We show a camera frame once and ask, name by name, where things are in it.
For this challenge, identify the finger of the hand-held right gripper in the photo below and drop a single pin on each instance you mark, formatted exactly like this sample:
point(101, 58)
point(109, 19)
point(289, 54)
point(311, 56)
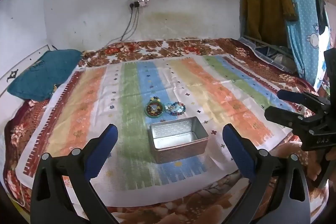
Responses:
point(283, 116)
point(296, 96)

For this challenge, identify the teal pillow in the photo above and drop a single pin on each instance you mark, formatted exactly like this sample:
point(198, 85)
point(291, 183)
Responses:
point(44, 74)

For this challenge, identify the striped pastel cloth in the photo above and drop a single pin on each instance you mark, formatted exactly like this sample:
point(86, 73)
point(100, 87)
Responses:
point(126, 82)

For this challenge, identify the rectangular metal tin box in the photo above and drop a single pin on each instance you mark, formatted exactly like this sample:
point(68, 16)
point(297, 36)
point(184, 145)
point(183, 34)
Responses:
point(181, 153)

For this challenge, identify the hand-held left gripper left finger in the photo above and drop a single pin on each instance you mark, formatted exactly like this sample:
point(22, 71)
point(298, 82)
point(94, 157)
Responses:
point(103, 150)

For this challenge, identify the white bed headboard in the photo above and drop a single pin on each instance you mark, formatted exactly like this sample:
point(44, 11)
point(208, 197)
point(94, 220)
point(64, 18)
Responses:
point(23, 61)

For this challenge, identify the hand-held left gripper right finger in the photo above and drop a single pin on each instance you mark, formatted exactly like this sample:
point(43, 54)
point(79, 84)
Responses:
point(240, 150)

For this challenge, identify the white power strip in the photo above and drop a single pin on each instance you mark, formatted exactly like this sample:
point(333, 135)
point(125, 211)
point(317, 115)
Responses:
point(143, 2)

